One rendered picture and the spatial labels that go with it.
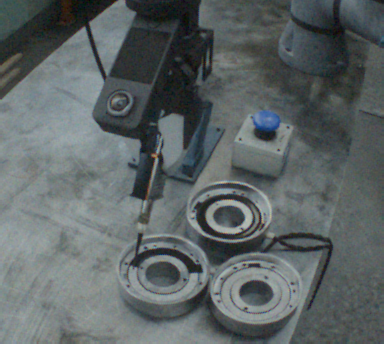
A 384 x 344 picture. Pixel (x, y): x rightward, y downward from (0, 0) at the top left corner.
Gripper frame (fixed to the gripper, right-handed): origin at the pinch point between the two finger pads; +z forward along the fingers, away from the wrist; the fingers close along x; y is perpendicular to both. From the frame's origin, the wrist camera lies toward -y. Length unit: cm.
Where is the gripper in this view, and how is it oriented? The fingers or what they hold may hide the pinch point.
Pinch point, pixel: (153, 166)
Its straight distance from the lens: 59.8
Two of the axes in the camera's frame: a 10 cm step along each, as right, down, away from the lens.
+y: 3.6, -5.9, 7.2
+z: -0.3, 7.7, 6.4
